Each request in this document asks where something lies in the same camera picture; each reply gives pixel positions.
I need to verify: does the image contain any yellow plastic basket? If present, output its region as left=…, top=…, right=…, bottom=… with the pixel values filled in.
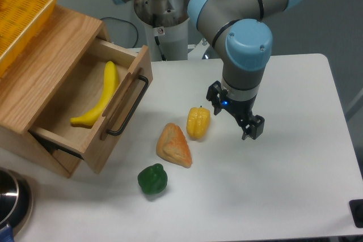
left=1, top=0, right=57, bottom=75

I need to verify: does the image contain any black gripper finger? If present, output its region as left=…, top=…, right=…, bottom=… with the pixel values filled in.
left=238, top=114, right=265, bottom=140
left=206, top=81, right=227, bottom=115

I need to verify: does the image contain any black drawer handle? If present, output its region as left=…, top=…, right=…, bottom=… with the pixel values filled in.
left=106, top=75, right=149, bottom=137

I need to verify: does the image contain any wooden drawer cabinet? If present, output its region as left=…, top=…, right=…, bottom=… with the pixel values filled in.
left=1, top=6, right=109, bottom=178

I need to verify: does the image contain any black corner device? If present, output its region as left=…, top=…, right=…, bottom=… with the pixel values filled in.
left=349, top=199, right=363, bottom=228

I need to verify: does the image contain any toy bread wedge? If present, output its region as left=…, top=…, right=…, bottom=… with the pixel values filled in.
left=156, top=123, right=192, bottom=168

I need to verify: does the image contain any yellow toy bell pepper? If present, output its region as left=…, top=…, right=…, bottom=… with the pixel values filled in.
left=186, top=107, right=210, bottom=139

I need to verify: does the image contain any green toy bell pepper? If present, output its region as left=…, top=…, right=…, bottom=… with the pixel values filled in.
left=137, top=163, right=168, bottom=195

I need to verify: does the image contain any black cable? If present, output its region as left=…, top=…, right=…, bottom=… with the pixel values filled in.
left=99, top=16, right=140, bottom=49

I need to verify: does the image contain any steel pot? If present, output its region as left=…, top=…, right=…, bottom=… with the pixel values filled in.
left=1, top=167, right=33, bottom=236

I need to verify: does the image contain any yellow toy banana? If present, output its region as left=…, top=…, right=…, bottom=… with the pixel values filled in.
left=70, top=61, right=119, bottom=128

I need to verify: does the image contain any blue object at corner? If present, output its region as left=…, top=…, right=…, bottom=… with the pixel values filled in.
left=0, top=224, right=14, bottom=242

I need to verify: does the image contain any wooden top drawer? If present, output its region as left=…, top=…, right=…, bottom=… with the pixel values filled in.
left=30, top=39, right=153, bottom=173

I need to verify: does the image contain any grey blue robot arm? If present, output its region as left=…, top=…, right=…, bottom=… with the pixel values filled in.
left=113, top=0, right=302, bottom=139

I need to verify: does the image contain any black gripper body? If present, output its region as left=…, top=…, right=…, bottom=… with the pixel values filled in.
left=215, top=95, right=256, bottom=126

